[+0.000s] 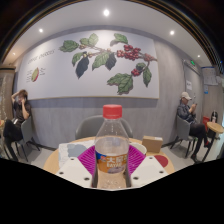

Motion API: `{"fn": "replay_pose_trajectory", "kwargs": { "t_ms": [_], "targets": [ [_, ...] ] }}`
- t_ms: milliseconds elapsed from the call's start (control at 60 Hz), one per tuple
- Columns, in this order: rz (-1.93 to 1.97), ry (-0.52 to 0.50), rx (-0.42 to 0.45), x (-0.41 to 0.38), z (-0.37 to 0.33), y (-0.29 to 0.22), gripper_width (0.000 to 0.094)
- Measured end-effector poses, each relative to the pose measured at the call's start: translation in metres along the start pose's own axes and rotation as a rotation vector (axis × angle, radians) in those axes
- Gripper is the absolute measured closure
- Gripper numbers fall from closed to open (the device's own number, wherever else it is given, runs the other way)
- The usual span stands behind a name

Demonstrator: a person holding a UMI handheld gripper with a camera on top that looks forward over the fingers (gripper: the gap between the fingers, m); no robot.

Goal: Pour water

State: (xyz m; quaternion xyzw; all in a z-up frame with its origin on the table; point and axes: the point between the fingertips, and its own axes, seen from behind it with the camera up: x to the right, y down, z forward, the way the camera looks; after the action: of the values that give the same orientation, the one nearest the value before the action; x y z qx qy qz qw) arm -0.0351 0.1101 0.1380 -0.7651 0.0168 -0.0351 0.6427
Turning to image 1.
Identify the green exit sign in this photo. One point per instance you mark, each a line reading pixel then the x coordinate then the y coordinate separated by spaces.
pixel 192 62

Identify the small cardboard box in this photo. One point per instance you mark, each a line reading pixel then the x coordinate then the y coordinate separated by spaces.
pixel 152 144

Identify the small round wooden table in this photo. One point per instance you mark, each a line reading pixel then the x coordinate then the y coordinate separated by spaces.
pixel 215 127

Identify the flat round red coaster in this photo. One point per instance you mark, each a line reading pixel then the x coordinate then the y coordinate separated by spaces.
pixel 162 161

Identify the person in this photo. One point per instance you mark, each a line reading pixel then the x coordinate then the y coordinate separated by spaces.
pixel 185 113
pixel 20 113

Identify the round ceiling lights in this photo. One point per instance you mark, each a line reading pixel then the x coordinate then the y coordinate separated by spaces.
pixel 106 12

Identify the white paper mat grey print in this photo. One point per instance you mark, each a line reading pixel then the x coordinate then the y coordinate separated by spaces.
pixel 68 151

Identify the clear red-capped water bottle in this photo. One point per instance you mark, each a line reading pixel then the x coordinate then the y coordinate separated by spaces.
pixel 111 140

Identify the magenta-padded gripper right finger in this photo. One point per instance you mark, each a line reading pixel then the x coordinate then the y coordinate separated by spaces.
pixel 148 170

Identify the red box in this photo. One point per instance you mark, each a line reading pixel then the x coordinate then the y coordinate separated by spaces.
pixel 206 122

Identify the white paper wall notice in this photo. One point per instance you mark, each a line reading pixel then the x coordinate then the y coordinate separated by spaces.
pixel 189 85

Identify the grey upholstered chair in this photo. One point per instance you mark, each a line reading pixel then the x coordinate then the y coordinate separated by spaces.
pixel 87 126

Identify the white notice board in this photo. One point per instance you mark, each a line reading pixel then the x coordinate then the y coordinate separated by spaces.
pixel 210 76

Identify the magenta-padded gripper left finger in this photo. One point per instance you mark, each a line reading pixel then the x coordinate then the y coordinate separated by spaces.
pixel 75 171

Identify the grey chair with black legs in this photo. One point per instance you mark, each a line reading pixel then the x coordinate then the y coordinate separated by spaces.
pixel 26 130
pixel 181 128

